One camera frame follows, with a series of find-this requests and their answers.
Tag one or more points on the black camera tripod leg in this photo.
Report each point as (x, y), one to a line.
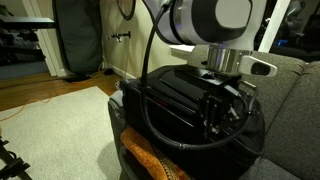
(14, 165)

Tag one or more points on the dark upright padded case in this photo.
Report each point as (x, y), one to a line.
(79, 33)

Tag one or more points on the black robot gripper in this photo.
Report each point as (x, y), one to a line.
(225, 109)

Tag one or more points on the black wheeled suitcase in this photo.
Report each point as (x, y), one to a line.
(154, 108)

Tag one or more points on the orange patterned blanket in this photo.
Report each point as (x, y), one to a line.
(157, 164)

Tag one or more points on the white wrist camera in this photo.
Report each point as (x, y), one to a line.
(253, 66)

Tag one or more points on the grey fabric sofa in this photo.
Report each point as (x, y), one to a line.
(291, 102)

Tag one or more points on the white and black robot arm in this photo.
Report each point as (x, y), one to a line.
(228, 27)

